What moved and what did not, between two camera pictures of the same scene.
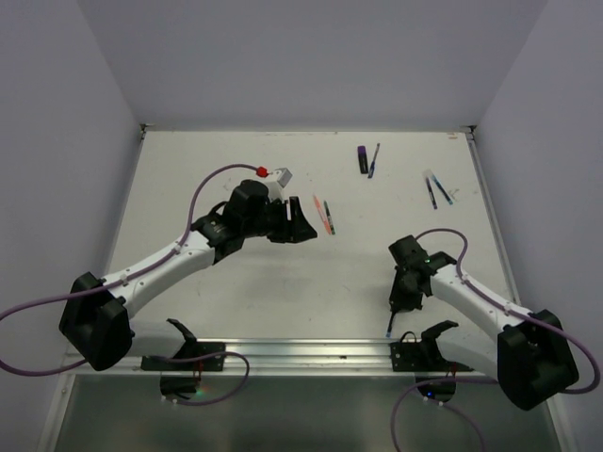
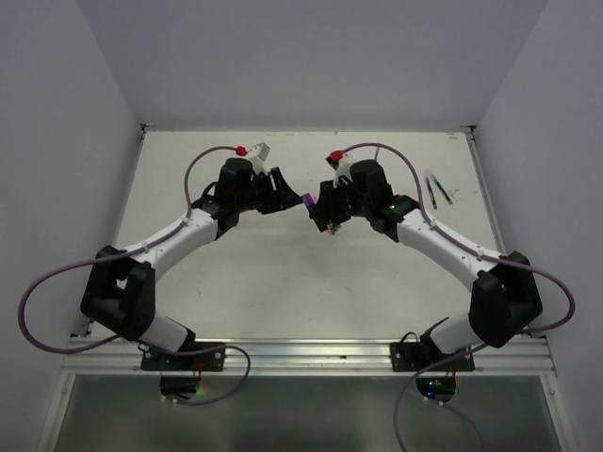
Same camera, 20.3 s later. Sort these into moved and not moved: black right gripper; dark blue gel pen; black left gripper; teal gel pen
Moved: black right gripper; black left gripper
Not moved: teal gel pen; dark blue gel pen
